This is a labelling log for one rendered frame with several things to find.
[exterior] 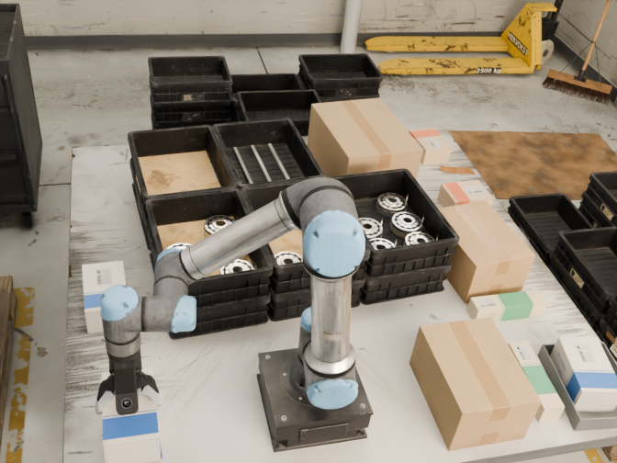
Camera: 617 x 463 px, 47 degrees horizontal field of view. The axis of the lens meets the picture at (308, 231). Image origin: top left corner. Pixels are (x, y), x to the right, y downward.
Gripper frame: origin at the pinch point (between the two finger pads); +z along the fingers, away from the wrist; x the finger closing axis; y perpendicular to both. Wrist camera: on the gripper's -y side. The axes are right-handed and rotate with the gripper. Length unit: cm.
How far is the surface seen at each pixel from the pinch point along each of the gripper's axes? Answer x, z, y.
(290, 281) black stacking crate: -47, 1, 39
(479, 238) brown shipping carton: -113, 1, 51
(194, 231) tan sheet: -23, 4, 69
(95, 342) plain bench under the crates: 9.1, 16.9, 38.7
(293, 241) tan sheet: -53, 4, 60
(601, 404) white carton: -126, 14, -9
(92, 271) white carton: 9, 8, 59
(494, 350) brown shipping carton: -96, 1, 5
